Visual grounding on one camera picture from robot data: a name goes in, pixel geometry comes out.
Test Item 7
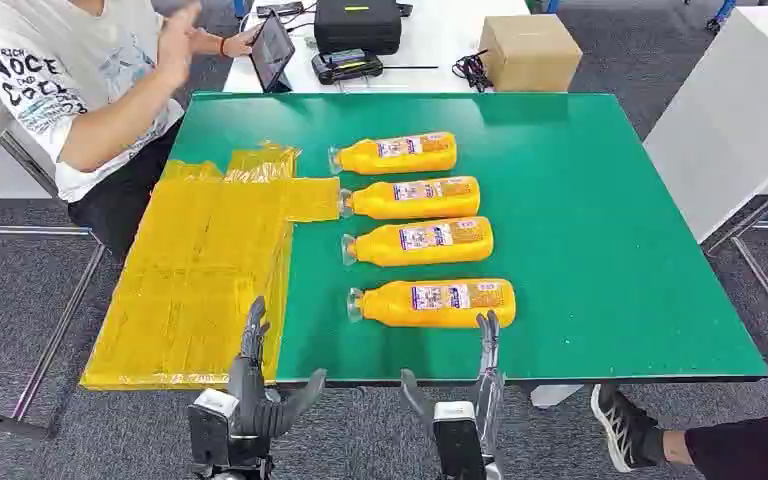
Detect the person's left hand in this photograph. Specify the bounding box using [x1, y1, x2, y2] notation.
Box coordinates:
[222, 24, 263, 60]

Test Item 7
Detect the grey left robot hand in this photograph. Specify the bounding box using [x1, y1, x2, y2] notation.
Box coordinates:
[227, 296, 328, 465]

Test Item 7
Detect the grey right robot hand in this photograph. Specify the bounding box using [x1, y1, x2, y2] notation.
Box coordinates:
[400, 310, 508, 480]

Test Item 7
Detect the person's right hand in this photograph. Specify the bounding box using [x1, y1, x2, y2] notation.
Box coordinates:
[156, 2, 204, 91]

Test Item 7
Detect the orange drink bottle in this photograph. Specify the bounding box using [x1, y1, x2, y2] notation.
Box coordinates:
[346, 278, 518, 331]
[328, 131, 459, 177]
[338, 176, 482, 221]
[340, 216, 496, 269]

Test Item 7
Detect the black tablet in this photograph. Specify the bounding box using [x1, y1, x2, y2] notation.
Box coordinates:
[248, 9, 297, 94]

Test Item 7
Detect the small black flat device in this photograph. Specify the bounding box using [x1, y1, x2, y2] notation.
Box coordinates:
[255, 1, 306, 19]

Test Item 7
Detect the white table foot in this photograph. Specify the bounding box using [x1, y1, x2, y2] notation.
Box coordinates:
[530, 384, 585, 411]

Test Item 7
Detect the black handheld controller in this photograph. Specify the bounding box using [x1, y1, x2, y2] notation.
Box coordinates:
[310, 48, 385, 86]

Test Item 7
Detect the black carrying case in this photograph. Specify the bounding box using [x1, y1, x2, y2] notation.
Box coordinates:
[312, 0, 404, 57]

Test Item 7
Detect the seated person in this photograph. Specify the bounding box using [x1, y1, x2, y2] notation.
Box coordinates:
[0, 0, 264, 258]

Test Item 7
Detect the black and white sneaker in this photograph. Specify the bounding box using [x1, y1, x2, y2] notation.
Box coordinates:
[589, 383, 668, 476]

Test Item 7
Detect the green table mat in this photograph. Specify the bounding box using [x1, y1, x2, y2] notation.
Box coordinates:
[167, 91, 768, 386]

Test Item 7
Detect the person's leg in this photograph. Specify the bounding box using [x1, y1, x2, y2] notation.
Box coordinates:
[662, 409, 768, 480]

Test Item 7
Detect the brown cardboard box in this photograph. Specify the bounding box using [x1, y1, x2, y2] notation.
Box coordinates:
[477, 13, 585, 93]

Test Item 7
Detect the large white side table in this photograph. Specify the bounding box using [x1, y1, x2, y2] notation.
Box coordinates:
[641, 5, 768, 245]

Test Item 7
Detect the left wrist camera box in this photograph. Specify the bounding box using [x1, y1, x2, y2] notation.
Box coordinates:
[187, 388, 240, 469]

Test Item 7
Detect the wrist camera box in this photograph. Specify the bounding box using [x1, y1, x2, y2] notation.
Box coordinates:
[187, 388, 240, 469]
[432, 400, 489, 480]

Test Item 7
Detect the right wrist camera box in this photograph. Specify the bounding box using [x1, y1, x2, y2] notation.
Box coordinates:
[432, 400, 489, 480]

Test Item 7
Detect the metal floor frame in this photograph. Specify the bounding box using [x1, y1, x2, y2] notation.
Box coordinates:
[0, 129, 109, 441]

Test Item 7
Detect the black cable bundle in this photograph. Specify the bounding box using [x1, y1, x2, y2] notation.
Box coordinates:
[451, 49, 495, 93]

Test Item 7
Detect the metal side table frame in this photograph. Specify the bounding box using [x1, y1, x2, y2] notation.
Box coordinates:
[700, 168, 768, 360]

